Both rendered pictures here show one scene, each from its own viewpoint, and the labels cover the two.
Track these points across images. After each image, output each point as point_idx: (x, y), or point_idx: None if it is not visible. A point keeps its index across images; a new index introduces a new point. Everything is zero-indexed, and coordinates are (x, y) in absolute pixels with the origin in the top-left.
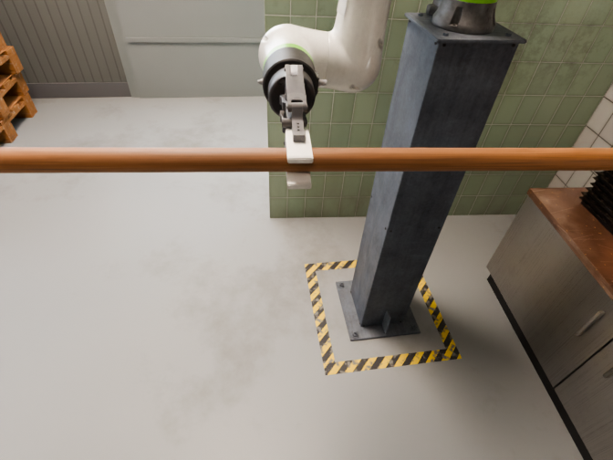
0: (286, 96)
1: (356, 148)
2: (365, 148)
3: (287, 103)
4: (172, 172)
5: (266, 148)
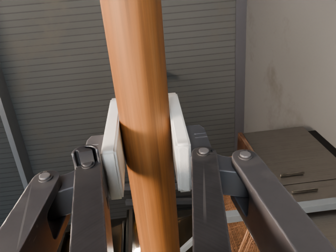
0: (19, 221)
1: (137, 228)
2: (139, 240)
3: (33, 177)
4: None
5: (112, 79)
